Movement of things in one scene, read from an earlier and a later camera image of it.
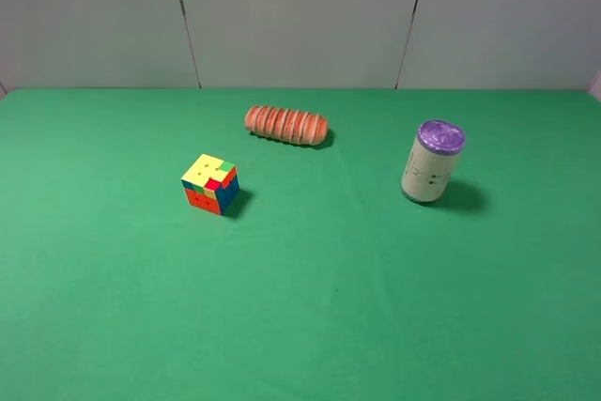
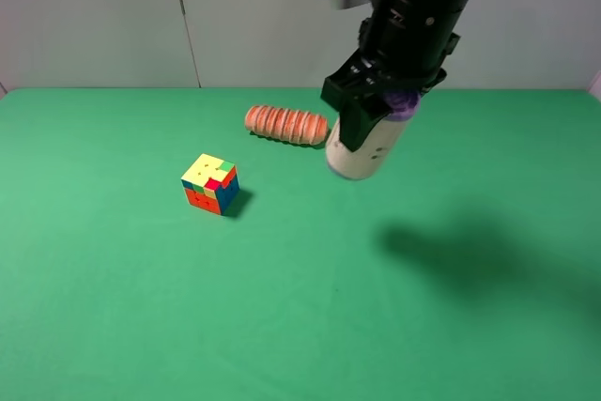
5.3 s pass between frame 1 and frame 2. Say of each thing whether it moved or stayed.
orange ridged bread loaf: stayed
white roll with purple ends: moved
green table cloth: stayed
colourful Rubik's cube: stayed
